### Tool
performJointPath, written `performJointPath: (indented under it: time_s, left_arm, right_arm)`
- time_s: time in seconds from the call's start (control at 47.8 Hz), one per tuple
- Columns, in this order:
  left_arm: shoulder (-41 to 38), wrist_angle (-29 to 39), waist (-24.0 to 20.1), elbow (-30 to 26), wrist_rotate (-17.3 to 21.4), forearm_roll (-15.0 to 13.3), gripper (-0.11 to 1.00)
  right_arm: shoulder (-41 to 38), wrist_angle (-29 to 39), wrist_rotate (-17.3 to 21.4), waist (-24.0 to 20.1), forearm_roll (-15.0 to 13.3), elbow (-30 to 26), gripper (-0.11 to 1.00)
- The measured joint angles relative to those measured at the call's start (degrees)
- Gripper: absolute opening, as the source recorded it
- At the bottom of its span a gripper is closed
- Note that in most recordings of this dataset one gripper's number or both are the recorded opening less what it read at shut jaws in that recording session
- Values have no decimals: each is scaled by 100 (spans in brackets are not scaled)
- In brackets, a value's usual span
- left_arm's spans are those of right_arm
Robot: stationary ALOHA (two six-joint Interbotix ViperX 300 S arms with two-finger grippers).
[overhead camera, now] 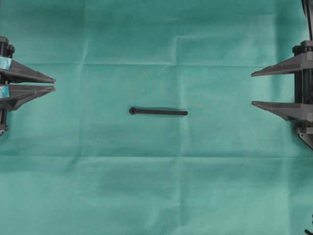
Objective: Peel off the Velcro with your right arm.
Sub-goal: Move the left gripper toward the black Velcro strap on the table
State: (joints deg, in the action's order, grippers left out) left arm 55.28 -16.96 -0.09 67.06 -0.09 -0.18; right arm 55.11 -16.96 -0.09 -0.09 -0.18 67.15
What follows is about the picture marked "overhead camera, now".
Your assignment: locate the black cable bottom right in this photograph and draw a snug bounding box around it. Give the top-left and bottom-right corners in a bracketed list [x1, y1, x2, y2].
[304, 213, 313, 235]

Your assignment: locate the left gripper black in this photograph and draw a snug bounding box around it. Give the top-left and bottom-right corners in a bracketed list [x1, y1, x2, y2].
[0, 36, 56, 137]

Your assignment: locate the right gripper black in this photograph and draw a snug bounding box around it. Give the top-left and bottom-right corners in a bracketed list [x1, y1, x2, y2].
[251, 41, 313, 149]

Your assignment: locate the green table cloth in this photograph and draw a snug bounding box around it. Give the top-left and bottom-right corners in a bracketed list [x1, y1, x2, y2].
[0, 0, 313, 235]

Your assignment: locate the black Velcro strap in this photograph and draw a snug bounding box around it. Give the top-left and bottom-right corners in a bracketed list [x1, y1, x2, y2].
[129, 107, 188, 116]

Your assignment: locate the black cable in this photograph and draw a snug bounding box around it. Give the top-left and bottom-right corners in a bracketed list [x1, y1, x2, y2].
[304, 213, 313, 235]
[300, 0, 313, 41]

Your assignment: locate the black cable top right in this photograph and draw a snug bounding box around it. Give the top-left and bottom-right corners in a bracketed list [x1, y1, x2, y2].
[300, 0, 313, 41]

